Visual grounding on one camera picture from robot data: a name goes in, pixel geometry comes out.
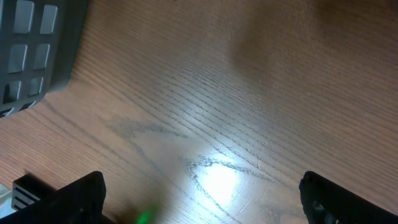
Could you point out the dark grey plastic basket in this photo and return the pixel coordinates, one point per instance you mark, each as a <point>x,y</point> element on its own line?
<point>39,43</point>

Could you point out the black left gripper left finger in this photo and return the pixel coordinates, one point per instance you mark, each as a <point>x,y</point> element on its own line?
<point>38,203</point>

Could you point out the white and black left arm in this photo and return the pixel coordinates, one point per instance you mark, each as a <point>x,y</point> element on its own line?
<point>80,202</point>

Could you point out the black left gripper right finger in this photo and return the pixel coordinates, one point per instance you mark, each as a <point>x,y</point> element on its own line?
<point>326,202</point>

